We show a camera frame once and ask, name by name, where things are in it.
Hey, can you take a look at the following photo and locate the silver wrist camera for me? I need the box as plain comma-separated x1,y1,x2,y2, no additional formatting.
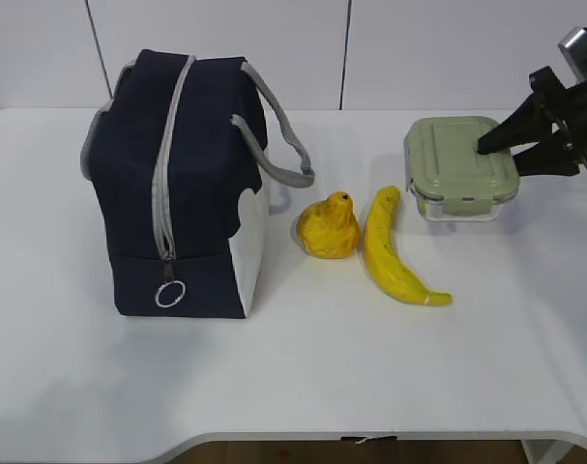
558,27,587,83

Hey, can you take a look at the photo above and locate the glass container green lid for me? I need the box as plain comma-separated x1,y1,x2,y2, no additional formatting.
403,116,519,222

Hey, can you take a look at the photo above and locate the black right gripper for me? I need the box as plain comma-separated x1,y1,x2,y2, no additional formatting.
477,67,587,177

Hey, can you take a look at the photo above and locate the black tape on table edge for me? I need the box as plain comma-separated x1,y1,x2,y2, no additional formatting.
340,435,397,446

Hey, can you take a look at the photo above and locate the navy blue lunch bag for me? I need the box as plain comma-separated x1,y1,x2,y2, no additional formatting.
80,49,315,319

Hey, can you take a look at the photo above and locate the yellow pear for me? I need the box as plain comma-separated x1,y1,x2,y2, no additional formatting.
296,191,361,259

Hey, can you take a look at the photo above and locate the yellow banana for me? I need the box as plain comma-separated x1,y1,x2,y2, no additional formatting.
363,186,453,306

